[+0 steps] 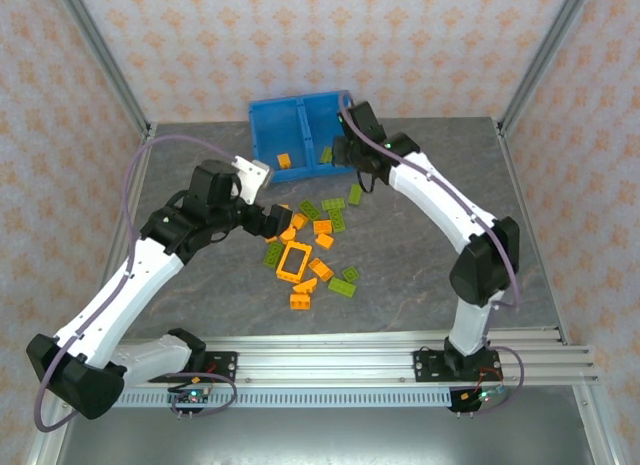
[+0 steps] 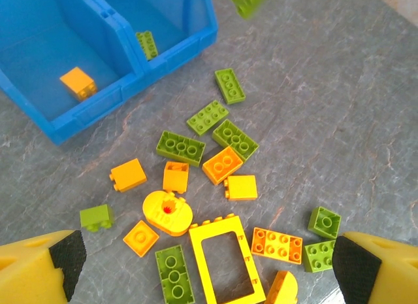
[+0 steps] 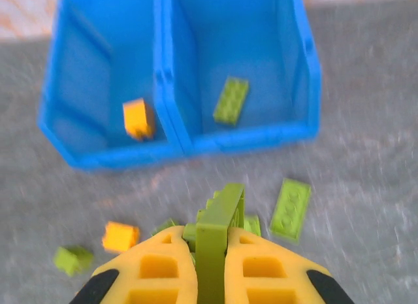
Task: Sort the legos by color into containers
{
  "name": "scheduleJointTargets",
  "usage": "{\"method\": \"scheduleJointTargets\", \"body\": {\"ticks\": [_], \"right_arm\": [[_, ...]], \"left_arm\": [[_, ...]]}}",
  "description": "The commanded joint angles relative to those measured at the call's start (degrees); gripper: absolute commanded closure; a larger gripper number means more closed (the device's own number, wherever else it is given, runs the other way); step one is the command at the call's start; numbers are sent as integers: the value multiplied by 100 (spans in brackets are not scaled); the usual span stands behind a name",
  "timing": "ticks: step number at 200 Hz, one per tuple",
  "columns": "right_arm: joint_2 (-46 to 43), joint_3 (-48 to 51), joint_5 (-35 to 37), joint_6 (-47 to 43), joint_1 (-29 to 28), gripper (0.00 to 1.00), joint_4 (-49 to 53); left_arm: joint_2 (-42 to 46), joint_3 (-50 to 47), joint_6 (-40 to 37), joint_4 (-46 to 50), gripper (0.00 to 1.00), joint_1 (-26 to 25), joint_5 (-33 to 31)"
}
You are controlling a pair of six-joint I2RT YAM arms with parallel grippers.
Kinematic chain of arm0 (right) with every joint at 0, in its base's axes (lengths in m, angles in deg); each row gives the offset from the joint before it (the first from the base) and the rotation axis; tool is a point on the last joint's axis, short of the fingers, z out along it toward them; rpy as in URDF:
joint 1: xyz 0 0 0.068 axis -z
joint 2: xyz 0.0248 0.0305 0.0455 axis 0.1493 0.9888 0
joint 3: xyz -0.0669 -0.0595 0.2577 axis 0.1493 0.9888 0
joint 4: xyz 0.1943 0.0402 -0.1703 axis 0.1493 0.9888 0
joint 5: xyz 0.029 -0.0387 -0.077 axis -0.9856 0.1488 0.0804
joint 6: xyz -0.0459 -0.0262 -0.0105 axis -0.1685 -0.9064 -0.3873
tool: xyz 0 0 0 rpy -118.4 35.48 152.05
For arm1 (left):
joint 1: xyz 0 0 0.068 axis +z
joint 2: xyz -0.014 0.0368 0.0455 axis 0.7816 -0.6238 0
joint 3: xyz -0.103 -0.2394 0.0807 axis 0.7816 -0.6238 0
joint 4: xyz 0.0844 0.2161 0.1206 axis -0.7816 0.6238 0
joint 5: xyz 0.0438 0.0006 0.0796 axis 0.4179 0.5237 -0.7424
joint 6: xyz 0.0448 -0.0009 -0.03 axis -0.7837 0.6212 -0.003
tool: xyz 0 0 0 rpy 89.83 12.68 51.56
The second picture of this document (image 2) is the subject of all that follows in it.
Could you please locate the long green lego brick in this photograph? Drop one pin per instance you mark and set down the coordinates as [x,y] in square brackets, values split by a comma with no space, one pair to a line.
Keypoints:
[249,1]
[174,276]
[147,45]
[180,148]
[207,118]
[230,86]
[318,256]
[235,140]

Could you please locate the blue plastic bin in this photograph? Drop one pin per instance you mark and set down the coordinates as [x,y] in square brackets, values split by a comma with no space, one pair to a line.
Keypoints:
[170,10]
[32,39]

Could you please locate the round yellow flame-print brick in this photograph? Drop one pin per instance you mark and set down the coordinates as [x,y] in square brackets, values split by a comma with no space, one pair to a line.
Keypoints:
[166,212]

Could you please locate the long orange lego brick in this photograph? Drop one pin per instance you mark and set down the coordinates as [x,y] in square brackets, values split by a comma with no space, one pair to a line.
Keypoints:
[276,246]

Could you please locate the small green lego brick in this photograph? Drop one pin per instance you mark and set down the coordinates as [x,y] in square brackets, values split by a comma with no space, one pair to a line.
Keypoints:
[325,222]
[95,216]

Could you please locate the yellow lego window frame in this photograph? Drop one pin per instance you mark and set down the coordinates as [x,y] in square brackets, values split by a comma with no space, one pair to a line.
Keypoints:
[196,251]

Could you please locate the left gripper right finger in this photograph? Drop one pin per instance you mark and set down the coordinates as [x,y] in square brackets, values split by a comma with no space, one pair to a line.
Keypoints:
[385,274]

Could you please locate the square orange brick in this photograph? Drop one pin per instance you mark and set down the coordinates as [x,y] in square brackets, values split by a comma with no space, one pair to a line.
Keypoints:
[141,238]

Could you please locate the small orange lego brick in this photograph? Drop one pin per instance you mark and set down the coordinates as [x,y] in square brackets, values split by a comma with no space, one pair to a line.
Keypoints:
[76,81]
[175,179]
[128,175]
[242,188]

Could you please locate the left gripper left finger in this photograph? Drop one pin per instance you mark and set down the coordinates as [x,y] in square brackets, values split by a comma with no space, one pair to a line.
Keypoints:
[26,274]

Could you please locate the medium orange lego brick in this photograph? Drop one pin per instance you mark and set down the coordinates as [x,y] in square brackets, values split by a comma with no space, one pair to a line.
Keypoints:
[222,165]

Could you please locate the curved orange lego brick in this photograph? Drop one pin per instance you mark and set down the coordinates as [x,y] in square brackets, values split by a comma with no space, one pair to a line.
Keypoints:
[281,289]

